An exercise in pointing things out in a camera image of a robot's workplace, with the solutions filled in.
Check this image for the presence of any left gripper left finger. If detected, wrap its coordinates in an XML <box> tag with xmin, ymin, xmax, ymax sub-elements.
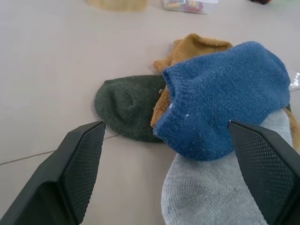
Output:
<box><xmin>0</xmin><ymin>120</ymin><xmax>105</xmax><ymax>225</ymax></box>

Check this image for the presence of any crumpled clear plastic scrap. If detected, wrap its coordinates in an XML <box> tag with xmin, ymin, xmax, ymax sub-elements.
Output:
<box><xmin>289</xmin><ymin>72</ymin><xmax>300</xmax><ymax>91</ymax></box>

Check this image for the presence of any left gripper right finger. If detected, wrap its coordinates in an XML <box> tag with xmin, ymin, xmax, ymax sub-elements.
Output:
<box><xmin>228</xmin><ymin>120</ymin><xmax>300</xmax><ymax>225</ymax></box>

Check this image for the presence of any mustard yellow sock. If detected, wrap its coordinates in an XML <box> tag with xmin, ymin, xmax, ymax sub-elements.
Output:
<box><xmin>150</xmin><ymin>33</ymin><xmax>300</xmax><ymax>151</ymax></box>

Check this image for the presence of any small clear plastic tray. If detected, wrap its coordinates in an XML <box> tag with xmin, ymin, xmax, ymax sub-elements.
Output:
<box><xmin>161</xmin><ymin>0</ymin><xmax>219</xmax><ymax>15</ymax></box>

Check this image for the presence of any light grey sock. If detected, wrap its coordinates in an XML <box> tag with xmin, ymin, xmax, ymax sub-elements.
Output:
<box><xmin>161</xmin><ymin>109</ymin><xmax>294</xmax><ymax>225</ymax></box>

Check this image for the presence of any dark green sock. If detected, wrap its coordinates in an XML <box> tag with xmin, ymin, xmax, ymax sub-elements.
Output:
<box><xmin>94</xmin><ymin>75</ymin><xmax>170</xmax><ymax>143</ymax></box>

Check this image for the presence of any clear packing tape roll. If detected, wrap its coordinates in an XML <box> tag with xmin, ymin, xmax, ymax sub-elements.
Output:
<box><xmin>85</xmin><ymin>0</ymin><xmax>149</xmax><ymax>12</ymax></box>

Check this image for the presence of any blue sock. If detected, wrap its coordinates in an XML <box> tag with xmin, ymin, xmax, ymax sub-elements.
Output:
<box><xmin>152</xmin><ymin>41</ymin><xmax>292</xmax><ymax>162</ymax></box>

